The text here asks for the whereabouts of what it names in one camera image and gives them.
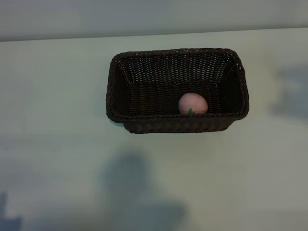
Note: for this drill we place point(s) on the dark brown wicker basket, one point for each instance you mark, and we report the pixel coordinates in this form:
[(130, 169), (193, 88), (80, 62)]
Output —
[(154, 96)]

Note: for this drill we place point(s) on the pink peach with green leaf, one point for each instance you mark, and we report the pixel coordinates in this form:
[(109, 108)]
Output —
[(192, 102)]

